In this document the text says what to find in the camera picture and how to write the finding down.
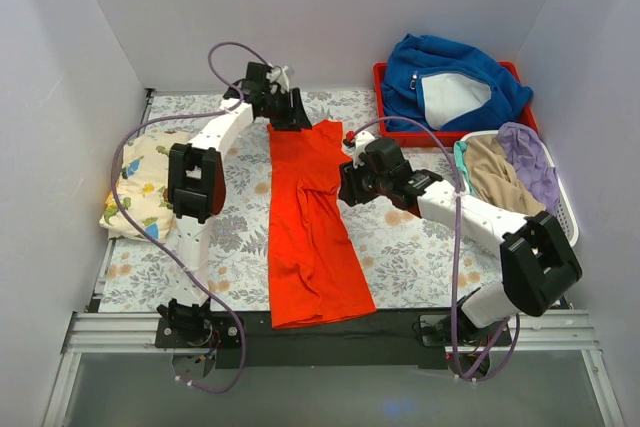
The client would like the orange t shirt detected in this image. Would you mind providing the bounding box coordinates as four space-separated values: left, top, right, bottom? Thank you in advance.
268 120 376 329

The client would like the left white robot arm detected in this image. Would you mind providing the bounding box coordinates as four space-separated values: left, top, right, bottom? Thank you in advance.
158 62 311 347

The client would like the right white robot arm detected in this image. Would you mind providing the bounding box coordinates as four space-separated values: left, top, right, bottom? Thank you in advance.
339 131 582 345

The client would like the floral tablecloth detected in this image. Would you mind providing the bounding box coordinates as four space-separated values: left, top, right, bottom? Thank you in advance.
95 95 501 313

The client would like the blue zip jacket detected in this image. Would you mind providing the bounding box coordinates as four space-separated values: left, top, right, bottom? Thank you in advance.
380 34 533 132

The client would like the beige garment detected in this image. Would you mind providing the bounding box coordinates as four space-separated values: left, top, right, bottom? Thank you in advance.
464 135 545 216

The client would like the purple garment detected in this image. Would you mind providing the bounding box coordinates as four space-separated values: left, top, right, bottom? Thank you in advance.
496 122 561 214

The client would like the dinosaur print folded cloth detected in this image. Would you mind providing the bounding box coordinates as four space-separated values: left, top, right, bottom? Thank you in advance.
116 130 191 242

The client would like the red plastic tray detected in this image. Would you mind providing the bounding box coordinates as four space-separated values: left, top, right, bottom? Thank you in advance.
372 61 538 147

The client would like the white laundry basket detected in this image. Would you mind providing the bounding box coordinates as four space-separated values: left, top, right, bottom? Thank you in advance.
460 130 579 248

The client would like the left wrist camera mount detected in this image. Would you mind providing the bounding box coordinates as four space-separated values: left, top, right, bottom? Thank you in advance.
267 65 294 93

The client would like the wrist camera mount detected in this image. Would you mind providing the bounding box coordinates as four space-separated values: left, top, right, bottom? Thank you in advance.
343 130 376 168
267 65 294 93

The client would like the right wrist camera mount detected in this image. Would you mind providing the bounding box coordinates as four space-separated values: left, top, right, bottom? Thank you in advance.
343 130 376 168

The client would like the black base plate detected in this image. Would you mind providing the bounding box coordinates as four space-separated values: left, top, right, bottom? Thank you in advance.
154 309 514 371

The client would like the aluminium frame rail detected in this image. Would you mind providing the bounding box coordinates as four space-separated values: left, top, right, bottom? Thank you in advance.
44 309 624 426

